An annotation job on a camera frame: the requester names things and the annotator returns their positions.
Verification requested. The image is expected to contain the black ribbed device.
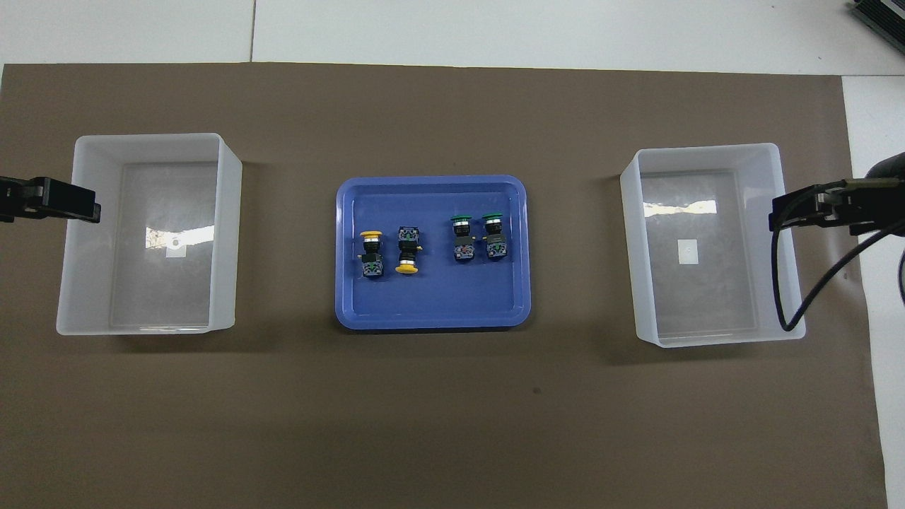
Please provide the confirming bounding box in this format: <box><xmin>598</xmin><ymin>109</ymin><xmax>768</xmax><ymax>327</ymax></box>
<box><xmin>848</xmin><ymin>0</ymin><xmax>905</xmax><ymax>45</ymax></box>

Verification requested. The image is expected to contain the green push button switch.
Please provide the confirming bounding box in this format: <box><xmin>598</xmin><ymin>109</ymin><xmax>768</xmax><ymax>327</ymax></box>
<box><xmin>482</xmin><ymin>212</ymin><xmax>508</xmax><ymax>261</ymax></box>
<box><xmin>450</xmin><ymin>214</ymin><xmax>476</xmax><ymax>264</ymax></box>

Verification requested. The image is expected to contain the translucent white plastic box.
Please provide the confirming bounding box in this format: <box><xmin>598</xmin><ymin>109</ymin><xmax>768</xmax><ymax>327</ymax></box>
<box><xmin>56</xmin><ymin>133</ymin><xmax>243</xmax><ymax>336</ymax></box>
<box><xmin>620</xmin><ymin>143</ymin><xmax>807</xmax><ymax>349</ymax></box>

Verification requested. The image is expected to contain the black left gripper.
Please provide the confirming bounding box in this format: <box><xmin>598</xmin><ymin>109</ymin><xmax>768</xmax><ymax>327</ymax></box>
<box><xmin>0</xmin><ymin>175</ymin><xmax>101</xmax><ymax>224</ymax></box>

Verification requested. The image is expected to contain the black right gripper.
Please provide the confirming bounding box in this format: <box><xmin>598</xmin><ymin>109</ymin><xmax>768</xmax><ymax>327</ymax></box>
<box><xmin>770</xmin><ymin>152</ymin><xmax>905</xmax><ymax>238</ymax></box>

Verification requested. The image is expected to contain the brown table mat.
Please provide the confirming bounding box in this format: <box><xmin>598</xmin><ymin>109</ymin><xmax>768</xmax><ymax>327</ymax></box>
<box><xmin>0</xmin><ymin>62</ymin><xmax>888</xmax><ymax>509</ymax></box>

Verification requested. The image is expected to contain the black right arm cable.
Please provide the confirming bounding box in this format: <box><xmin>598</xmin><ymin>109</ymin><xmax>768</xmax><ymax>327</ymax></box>
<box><xmin>773</xmin><ymin>180</ymin><xmax>905</xmax><ymax>333</ymax></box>

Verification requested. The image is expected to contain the blue plastic tray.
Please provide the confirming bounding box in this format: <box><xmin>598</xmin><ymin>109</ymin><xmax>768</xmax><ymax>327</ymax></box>
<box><xmin>334</xmin><ymin>175</ymin><xmax>531</xmax><ymax>331</ymax></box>

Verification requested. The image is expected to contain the yellow push button switch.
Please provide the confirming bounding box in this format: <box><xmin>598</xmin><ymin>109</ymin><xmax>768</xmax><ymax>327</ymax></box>
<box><xmin>359</xmin><ymin>230</ymin><xmax>385</xmax><ymax>278</ymax></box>
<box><xmin>395</xmin><ymin>226</ymin><xmax>424</xmax><ymax>275</ymax></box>

